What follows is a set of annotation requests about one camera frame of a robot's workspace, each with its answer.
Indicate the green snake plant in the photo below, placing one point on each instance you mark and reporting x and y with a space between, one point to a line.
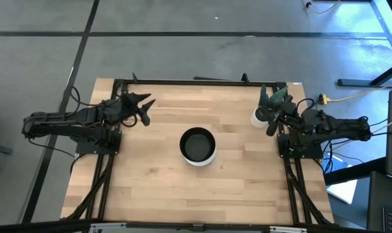
264 97

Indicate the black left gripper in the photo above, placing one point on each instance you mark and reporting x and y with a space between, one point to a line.
131 106

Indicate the black frame bracket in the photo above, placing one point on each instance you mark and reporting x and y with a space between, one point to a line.
134 77
245 78

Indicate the black bowl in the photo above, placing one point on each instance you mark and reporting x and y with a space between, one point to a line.
197 145

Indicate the white plant pot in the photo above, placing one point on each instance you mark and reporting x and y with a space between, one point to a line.
255 122

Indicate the black crossbar with silver brackets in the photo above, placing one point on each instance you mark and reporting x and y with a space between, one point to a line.
53 226

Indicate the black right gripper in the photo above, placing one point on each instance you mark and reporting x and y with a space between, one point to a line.
283 111

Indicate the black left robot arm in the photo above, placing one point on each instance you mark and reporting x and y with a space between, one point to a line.
69 124

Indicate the black standing desk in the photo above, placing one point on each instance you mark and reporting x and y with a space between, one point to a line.
357 82

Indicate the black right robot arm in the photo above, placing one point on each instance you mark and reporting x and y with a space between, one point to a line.
338 127

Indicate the white paper sheet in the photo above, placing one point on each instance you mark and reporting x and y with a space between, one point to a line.
343 192

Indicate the white bowl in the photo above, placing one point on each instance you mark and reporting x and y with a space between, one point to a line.
199 163

